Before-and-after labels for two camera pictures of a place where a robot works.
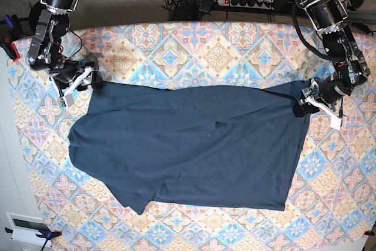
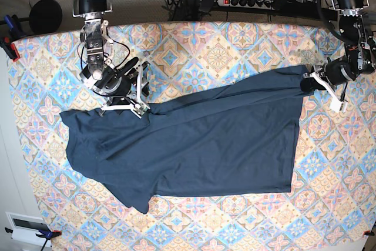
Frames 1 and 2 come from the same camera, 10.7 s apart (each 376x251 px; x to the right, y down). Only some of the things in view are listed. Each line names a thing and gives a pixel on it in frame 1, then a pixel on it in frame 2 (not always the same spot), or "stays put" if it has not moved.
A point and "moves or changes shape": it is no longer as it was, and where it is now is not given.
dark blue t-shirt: [232, 147] moves or changes shape
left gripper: [69, 76] to [121, 82]
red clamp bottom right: [368, 233] stays put
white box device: [26, 227] stays put
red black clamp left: [10, 47] stays put
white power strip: [245, 2] stays put
